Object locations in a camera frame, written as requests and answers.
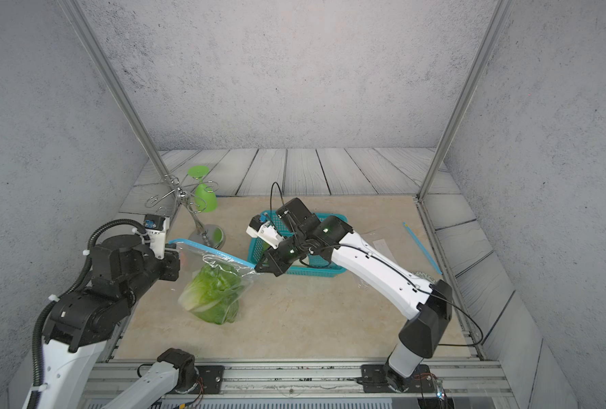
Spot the left metal frame post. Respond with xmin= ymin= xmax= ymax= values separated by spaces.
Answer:
xmin=59 ymin=0 xmax=170 ymax=182

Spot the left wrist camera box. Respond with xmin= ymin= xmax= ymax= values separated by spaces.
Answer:
xmin=144 ymin=215 xmax=170 ymax=260

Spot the right metal frame post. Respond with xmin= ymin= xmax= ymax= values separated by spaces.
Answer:
xmin=417 ymin=0 xmax=514 ymax=202

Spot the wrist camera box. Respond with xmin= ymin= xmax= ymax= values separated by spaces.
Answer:
xmin=144 ymin=215 xmax=170 ymax=260
xmin=247 ymin=214 xmax=284 ymax=249

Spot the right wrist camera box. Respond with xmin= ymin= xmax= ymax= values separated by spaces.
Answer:
xmin=247 ymin=214 xmax=284 ymax=249

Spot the teal plastic basket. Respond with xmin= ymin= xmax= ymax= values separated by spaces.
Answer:
xmin=247 ymin=210 xmax=349 ymax=278

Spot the chinese cabbage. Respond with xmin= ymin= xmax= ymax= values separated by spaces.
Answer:
xmin=178 ymin=263 xmax=241 ymax=311
xmin=190 ymin=286 xmax=243 ymax=325

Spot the green plastic goblet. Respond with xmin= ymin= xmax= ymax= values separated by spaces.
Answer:
xmin=188 ymin=165 xmax=218 ymax=213

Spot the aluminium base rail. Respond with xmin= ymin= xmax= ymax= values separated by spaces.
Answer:
xmin=77 ymin=359 xmax=519 ymax=409

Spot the metal frame post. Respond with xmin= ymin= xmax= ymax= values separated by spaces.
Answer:
xmin=417 ymin=0 xmax=514 ymax=202
xmin=59 ymin=0 xmax=170 ymax=182

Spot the clear zipper bag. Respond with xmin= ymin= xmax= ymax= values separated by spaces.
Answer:
xmin=169 ymin=239 xmax=258 ymax=325
xmin=362 ymin=223 xmax=443 ymax=281

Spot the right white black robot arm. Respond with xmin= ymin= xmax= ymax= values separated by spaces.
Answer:
xmin=247 ymin=198 xmax=457 ymax=392

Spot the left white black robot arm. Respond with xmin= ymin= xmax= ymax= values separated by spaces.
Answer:
xmin=23 ymin=215 xmax=180 ymax=408

